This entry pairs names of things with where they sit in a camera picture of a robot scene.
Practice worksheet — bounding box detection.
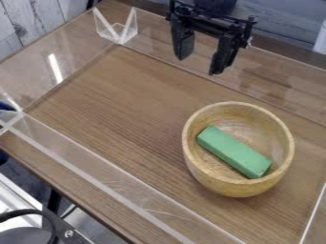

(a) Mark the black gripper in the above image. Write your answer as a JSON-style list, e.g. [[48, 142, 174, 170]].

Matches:
[[166, 0, 258, 75]]

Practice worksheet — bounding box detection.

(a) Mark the brown wooden bowl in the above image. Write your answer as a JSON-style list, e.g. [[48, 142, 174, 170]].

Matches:
[[182, 101, 296, 197]]

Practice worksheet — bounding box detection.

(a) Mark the green rectangular block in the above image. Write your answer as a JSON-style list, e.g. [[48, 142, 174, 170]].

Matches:
[[197, 126, 273, 179]]

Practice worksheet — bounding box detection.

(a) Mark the black table leg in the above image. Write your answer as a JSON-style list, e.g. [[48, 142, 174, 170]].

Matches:
[[47, 190, 63, 214]]

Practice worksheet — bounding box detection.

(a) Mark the clear acrylic enclosure wall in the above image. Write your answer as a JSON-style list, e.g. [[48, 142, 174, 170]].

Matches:
[[0, 2, 326, 244]]

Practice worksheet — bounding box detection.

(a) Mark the black table clamp bracket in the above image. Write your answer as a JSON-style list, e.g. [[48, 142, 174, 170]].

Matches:
[[42, 209, 95, 244]]

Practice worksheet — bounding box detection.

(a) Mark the black cable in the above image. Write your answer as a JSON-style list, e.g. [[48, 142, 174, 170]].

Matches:
[[0, 208, 59, 244]]

